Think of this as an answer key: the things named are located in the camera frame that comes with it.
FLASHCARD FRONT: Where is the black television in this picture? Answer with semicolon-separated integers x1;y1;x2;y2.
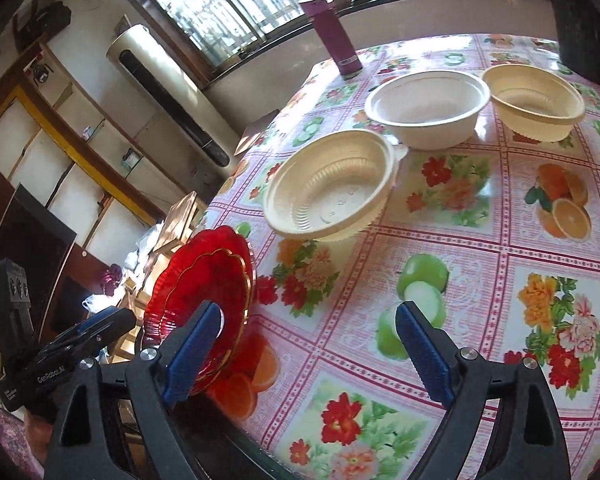
0;184;78;341

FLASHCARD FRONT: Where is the magenta cloth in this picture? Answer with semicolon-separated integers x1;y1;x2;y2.
101;264;125;292

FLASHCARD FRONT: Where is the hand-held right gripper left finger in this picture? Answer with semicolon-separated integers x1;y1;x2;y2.
42;301;223;480

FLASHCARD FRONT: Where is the white plastic bowl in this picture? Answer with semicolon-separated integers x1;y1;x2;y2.
364;70;492;151

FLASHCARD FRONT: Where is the purple thermos bottle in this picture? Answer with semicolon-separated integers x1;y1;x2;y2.
298;0;363;77

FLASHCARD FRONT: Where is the small red gold-rimmed plate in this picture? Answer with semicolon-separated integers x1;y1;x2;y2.
172;249;248;367

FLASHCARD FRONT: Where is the white tower air conditioner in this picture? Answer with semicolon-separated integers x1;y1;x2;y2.
106;23;231;168

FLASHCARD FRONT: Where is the barred window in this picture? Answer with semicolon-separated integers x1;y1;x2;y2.
107;0;561;86

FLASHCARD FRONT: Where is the large red glass plate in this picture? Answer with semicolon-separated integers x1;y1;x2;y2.
142;225;257;396

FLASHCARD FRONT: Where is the wooden wall cabinet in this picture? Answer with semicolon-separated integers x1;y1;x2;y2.
0;40;166;271

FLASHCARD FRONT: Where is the white plastic bag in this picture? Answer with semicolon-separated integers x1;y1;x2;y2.
124;225;157;282

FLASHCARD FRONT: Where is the floral fruit print tablecloth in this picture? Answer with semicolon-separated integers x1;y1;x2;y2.
195;34;600;480

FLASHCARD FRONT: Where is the black insulated flask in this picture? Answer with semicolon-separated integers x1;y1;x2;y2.
550;0;600;88

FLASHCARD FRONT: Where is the light wooden stool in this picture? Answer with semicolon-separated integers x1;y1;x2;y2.
117;270;157;361
152;192;211;261

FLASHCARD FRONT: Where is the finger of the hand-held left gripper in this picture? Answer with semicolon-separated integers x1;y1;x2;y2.
37;329;113;362
77;306;137;343

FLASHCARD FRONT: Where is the black bag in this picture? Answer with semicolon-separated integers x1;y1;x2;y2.
12;2;72;46

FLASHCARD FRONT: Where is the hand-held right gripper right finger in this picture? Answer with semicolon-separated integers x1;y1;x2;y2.
395;301;572;480

